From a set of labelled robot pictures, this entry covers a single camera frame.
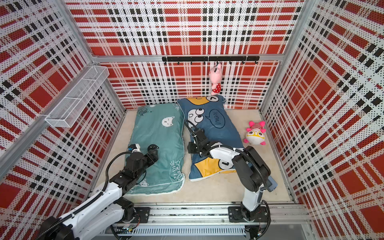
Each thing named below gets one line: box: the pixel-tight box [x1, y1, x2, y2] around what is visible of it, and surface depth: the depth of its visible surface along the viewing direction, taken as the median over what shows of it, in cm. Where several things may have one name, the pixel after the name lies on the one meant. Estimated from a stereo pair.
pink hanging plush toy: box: [209, 61, 223, 96], surface depth 95 cm
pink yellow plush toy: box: [243, 121, 266, 146], surface depth 99 cm
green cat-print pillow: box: [127, 103, 186, 195], surface depth 95 cm
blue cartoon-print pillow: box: [177, 95, 244, 182], surface depth 95 cm
